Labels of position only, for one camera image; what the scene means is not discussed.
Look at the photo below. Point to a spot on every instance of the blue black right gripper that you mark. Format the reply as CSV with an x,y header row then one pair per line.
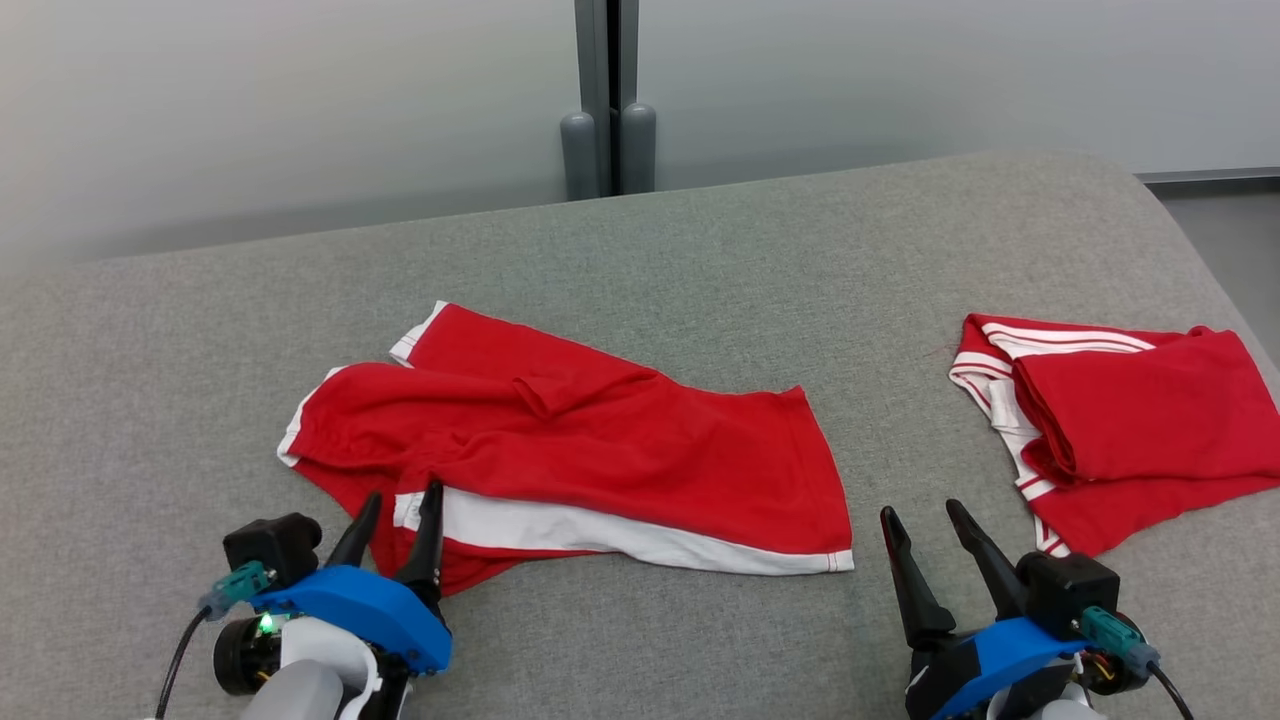
x,y
1000,655

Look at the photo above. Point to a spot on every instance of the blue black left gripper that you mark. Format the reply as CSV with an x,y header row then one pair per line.
x,y
370,605

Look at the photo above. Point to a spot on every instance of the red shorts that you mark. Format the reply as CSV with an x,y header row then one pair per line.
x,y
620,450

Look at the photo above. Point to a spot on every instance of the red garment with striped trim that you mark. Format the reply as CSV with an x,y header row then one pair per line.
x,y
1150,410

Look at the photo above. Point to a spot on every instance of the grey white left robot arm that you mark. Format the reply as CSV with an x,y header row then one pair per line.
x,y
310,690

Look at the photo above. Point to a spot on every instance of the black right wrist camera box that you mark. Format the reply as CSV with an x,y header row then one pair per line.
x,y
1065,590

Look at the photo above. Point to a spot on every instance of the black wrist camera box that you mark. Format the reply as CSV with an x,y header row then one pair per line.
x,y
270,545
1065,590

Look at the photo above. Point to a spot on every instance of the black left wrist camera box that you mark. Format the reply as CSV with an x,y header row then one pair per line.
x,y
270,545

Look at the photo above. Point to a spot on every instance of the grey cylindrical post foot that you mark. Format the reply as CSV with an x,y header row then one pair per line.
x,y
638,150
580,155

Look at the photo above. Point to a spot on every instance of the grey aluminium partition post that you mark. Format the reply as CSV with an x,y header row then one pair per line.
x,y
607,50

